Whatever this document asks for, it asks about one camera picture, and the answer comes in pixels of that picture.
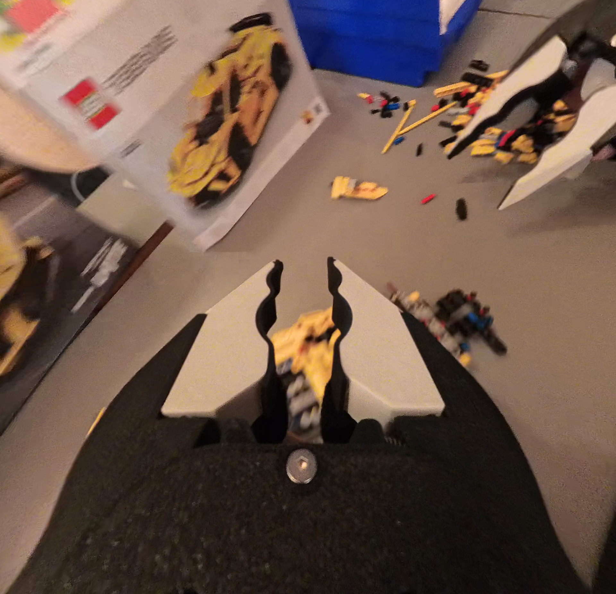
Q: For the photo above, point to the blue plastic bin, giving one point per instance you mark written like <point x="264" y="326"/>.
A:
<point x="375" y="31"/>

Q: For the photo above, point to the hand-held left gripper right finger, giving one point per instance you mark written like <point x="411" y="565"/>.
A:
<point x="390" y="363"/>

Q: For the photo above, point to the red toy pin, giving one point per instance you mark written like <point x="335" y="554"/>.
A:
<point x="428" y="199"/>

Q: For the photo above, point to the yellow toy axle rod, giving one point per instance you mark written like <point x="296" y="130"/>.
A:
<point x="428" y="117"/>
<point x="398" y="127"/>

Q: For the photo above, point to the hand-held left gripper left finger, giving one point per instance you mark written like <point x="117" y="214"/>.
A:
<point x="216" y="363"/>

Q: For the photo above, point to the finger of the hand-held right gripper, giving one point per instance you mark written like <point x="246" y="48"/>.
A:
<point x="577" y="141"/>
<point x="529" y="74"/>

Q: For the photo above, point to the toy car cardboard box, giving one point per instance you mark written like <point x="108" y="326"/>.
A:
<point x="48" y="291"/>

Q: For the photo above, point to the grey desk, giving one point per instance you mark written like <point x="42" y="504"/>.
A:
<point x="385" y="238"/>

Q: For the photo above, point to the pile of toy bricks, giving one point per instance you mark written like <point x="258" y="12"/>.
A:
<point x="481" y="146"/>

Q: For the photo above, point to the yellow toy car model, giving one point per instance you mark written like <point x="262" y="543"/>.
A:
<point x="308" y="348"/>

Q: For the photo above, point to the black toy beam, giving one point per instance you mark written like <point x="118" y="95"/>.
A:
<point x="476" y="79"/>

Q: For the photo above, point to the yellow toy body section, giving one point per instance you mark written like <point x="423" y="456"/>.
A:
<point x="358" y="189"/>

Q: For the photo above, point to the black oblong brick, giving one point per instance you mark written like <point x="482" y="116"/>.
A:
<point x="461" y="209"/>

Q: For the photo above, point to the toy car instruction booklet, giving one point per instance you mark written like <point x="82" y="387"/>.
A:
<point x="159" y="137"/>

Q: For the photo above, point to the long yellow toy beam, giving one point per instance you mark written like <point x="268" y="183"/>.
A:
<point x="452" y="90"/>

